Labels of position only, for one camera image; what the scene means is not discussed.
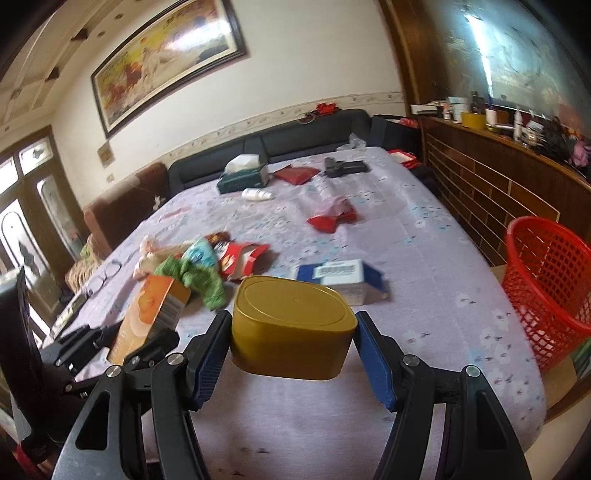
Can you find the red ornament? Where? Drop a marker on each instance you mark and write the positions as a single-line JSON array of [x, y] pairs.
[[327, 108]]

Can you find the clear plastic bag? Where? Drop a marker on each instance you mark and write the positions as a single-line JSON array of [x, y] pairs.
[[353, 142]]

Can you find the red gift bag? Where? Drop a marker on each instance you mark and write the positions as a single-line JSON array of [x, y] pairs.
[[405, 158]]

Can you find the framed painting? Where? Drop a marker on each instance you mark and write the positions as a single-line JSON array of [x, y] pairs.
[[171, 60]]

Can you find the black leather sofa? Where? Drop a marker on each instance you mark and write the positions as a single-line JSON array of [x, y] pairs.
[[286, 138]]

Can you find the small wall plaque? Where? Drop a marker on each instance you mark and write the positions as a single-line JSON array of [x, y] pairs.
[[106, 154]]

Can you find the wooden cabinet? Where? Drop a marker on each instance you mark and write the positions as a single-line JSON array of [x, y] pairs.
[[480, 184]]

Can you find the red plastic basket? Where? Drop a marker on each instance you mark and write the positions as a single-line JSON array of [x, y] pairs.
[[545, 286]]

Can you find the brown armchair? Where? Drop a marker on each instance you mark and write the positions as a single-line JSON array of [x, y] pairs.
[[124, 198]]

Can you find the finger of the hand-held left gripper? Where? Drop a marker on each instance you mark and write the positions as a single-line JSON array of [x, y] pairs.
[[85, 339], [154, 346]]

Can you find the orange cardboard box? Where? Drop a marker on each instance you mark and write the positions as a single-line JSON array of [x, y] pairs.
[[147, 309]]

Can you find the teal snack packet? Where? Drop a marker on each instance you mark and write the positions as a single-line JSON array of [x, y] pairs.
[[201, 254]]

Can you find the purple eyeglasses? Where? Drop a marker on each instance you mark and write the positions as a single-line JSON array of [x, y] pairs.
[[104, 277]]

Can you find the white spray bottle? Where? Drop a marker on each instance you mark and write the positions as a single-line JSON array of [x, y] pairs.
[[256, 194]]

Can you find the yellow container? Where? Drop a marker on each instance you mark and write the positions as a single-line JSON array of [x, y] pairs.
[[473, 121]]

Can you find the blue and white packet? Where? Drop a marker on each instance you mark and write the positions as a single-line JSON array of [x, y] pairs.
[[344, 279]]

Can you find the gold plastic box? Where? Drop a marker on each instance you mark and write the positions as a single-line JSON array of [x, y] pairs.
[[288, 323]]

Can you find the green cloth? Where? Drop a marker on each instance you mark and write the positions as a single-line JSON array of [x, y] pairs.
[[203, 281]]

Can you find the red and white snack packet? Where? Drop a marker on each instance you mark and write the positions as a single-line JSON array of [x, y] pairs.
[[238, 261]]

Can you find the dark flat device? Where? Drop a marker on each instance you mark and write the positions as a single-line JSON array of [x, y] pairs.
[[69, 316]]

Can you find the green tissue box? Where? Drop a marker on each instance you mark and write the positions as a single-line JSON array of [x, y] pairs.
[[242, 177]]

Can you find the glass panel door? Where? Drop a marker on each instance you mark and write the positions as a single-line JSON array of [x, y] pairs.
[[32, 207]]

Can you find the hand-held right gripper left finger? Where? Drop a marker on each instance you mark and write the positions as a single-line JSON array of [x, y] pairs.
[[208, 364]]

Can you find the cream wet wipe packet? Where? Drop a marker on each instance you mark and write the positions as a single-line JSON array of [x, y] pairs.
[[152, 258]]

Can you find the small red crumpled wrapper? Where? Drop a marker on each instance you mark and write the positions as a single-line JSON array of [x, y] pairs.
[[330, 219]]

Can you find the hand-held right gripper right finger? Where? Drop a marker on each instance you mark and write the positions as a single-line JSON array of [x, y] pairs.
[[375, 364]]

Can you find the shiny red crumpled wrapper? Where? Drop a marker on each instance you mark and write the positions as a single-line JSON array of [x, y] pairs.
[[217, 239]]

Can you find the white box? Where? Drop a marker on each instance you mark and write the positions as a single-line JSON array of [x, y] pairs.
[[425, 110]]

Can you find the woven tan cushion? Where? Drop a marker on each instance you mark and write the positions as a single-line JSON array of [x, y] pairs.
[[81, 267]]

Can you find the dark red flat packet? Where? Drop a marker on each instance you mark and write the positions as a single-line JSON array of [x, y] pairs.
[[295, 174]]

